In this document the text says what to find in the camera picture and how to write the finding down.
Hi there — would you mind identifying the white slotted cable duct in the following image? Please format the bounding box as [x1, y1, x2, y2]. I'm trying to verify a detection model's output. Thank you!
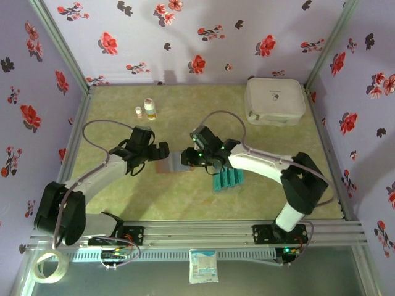
[66, 248, 277, 261]

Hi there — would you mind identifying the clear adhesive tape roll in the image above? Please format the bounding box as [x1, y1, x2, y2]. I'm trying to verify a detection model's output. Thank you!
[32, 251, 70, 284]

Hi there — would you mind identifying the long aluminium base rail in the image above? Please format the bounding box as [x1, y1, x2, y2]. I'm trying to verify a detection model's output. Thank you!
[29, 219, 368, 247]

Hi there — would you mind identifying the large white pill bottle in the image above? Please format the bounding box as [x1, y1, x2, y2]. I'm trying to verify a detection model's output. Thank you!
[143, 97, 157, 120]

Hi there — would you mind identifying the white zippered medicine pouch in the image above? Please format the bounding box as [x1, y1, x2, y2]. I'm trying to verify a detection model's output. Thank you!
[244, 77, 307, 127]

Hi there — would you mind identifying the white and blue gauze packet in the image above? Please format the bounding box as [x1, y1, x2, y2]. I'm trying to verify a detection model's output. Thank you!
[188, 249, 219, 284]

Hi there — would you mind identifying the small circuit board with wires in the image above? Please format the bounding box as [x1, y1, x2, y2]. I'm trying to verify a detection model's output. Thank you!
[276, 246, 302, 266]
[100, 249, 130, 263]

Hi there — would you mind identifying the pink leather card holder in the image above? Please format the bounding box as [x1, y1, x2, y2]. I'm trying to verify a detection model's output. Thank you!
[155, 150, 196, 174]

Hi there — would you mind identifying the aluminium frame post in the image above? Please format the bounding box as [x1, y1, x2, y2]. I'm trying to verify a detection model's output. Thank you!
[304, 0, 361, 89]
[29, 0, 95, 91]

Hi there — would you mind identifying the aluminium side rail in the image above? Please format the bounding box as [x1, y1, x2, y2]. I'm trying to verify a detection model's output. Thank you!
[305, 86, 359, 221]
[57, 86, 97, 186]

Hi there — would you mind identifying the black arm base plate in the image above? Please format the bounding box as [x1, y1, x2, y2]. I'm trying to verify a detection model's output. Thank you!
[88, 226, 145, 247]
[252, 224, 309, 245]

